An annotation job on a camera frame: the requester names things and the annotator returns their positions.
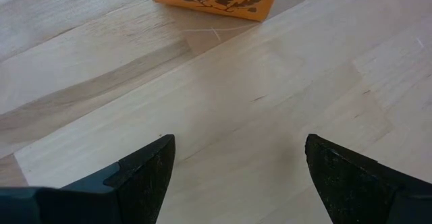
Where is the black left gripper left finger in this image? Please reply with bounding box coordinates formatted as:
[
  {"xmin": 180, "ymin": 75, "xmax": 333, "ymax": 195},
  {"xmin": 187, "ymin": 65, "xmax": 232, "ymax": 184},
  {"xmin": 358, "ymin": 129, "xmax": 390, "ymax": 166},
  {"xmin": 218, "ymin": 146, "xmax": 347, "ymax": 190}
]
[{"xmin": 0, "ymin": 133, "xmax": 177, "ymax": 224}]

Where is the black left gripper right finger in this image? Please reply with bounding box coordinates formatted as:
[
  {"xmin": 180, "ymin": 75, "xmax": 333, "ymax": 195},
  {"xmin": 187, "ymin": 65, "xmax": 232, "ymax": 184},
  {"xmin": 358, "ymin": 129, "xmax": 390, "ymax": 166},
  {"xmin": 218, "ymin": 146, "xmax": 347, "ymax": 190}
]
[{"xmin": 304, "ymin": 133, "xmax": 432, "ymax": 224}]

